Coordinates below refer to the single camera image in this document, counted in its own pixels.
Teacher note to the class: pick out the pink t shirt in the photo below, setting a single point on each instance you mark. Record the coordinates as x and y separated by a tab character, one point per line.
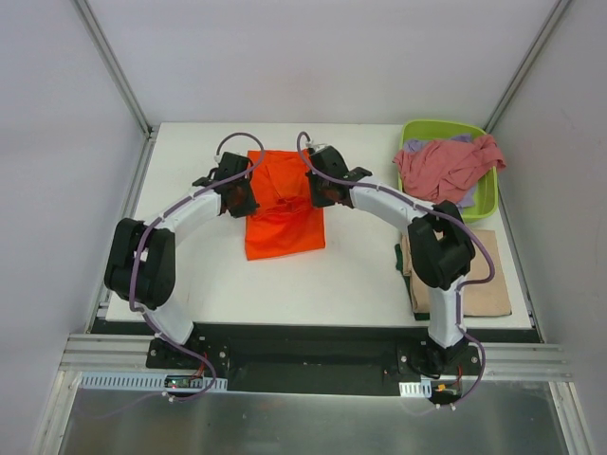
484	154

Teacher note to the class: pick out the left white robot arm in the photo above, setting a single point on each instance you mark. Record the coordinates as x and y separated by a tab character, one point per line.
141	266

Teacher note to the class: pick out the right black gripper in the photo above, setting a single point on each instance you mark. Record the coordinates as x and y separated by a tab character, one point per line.
318	191

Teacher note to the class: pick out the white cable duct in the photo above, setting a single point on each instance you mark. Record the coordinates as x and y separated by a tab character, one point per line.
421	389
151	382

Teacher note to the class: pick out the left aluminium frame post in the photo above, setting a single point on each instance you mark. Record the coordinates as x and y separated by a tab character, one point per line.
111	63

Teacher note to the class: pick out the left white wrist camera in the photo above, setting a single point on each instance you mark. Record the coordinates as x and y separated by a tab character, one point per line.
219	158

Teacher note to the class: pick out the orange t shirt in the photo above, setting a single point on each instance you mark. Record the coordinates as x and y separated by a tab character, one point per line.
285	223

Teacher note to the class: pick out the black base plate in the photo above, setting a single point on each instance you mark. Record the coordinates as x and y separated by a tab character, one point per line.
369	361

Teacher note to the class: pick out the right aluminium frame post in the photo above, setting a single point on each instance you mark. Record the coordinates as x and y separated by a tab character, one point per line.
549	26

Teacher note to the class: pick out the green plastic basin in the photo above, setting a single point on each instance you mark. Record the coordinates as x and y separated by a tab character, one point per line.
487	193

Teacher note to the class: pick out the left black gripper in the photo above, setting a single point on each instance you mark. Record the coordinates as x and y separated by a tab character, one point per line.
244	200

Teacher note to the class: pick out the left white cable duct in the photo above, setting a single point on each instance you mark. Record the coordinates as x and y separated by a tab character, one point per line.
151	382

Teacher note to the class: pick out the right white cable duct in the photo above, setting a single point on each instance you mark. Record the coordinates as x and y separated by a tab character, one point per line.
421	389

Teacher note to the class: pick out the folded dark green t shirt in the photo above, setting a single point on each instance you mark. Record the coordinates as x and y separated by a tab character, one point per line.
417	291

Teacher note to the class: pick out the folded beige t shirt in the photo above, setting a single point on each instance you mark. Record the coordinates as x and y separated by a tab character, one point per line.
488	299

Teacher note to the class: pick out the lavender t shirt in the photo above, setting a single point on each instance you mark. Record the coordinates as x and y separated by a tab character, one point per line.
431	170

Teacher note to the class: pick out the aluminium frame post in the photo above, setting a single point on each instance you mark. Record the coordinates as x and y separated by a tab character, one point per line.
111	63
549	26

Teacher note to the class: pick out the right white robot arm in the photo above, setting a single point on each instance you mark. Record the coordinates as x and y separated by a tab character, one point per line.
441	250

